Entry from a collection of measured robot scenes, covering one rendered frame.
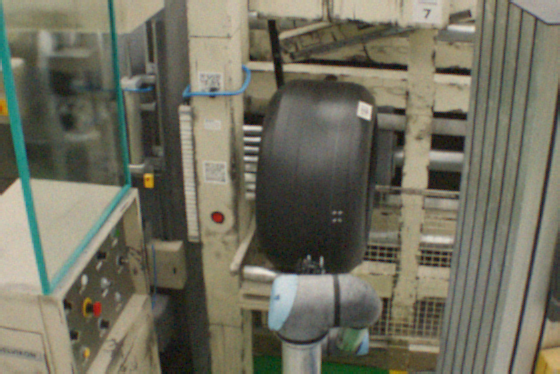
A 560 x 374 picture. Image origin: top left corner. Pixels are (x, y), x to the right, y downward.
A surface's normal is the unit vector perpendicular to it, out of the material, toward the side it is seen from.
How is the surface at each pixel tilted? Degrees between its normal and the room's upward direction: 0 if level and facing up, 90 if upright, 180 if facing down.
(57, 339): 90
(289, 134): 42
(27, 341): 90
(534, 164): 90
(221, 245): 90
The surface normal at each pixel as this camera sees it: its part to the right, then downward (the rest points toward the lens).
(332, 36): -0.21, 0.46
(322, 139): -0.15, -0.33
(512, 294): 0.14, 0.46
